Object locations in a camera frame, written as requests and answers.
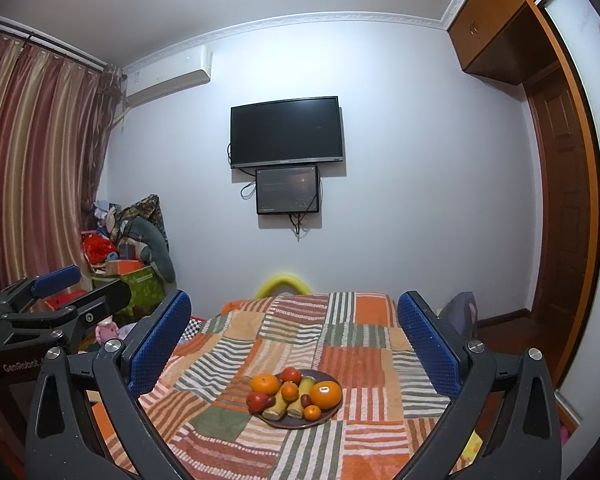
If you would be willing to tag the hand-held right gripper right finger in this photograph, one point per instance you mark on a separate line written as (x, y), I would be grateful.
(430, 345)

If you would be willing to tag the small black wall monitor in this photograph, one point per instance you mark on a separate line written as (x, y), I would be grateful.
(287, 190)

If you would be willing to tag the red plastic bag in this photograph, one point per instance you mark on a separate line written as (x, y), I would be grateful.
(99, 249)

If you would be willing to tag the small mandarin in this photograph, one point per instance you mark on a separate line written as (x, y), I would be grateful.
(289, 391)
(311, 412)

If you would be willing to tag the black wall television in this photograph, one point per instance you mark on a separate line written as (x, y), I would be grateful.
(285, 132)

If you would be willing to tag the wooden overhead cabinet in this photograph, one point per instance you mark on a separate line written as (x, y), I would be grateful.
(490, 25)

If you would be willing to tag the green patterned box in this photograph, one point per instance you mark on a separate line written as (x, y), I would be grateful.
(140, 287)

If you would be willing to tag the striped patchwork blanket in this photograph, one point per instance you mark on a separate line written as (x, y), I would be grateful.
(340, 355)

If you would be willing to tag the small dark red fruit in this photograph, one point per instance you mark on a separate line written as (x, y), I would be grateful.
(306, 400)
(269, 402)

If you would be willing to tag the red box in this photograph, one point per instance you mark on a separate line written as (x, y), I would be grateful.
(67, 300)

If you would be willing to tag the red tomato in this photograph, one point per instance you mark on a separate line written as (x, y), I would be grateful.
(254, 400)
(291, 375)

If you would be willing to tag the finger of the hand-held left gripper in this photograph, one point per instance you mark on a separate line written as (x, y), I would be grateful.
(105, 300)
(57, 278)

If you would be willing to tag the yellow foam tube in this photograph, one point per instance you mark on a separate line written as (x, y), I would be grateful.
(280, 280)

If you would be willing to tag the curtain rail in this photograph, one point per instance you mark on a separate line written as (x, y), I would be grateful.
(45, 40)

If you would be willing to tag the white wardrobe door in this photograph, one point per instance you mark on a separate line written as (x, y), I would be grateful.
(587, 110)

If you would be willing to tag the dark floral cloth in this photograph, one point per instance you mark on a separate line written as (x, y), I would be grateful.
(147, 207)

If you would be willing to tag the brown striped curtain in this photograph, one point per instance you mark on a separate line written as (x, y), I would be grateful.
(35, 160)

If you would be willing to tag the yellow corn cob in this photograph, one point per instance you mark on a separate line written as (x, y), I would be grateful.
(275, 406)
(300, 402)

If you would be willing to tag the orange cardboard box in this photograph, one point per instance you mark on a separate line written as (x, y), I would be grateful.
(125, 266)

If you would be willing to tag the round smooth orange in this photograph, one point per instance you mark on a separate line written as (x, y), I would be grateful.
(265, 384)

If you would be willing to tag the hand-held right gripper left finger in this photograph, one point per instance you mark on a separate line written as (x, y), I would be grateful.
(160, 340)

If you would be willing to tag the brown wooden door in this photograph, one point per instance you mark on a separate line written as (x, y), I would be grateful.
(565, 210)

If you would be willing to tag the checked patterned quilt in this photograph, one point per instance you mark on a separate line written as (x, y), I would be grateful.
(192, 329)

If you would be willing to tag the purple plate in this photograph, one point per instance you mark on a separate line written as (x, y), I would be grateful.
(292, 423)

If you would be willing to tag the grey purple bag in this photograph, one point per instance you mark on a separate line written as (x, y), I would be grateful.
(457, 312)

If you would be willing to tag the grey plush pillow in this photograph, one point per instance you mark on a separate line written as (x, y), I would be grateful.
(155, 247)

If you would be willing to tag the pink toy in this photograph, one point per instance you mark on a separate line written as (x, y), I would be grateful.
(107, 332)

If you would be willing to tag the white air conditioner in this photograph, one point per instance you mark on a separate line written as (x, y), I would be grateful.
(172, 72)

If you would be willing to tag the knobby orange with sticker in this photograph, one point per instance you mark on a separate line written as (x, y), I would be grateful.
(326, 395)

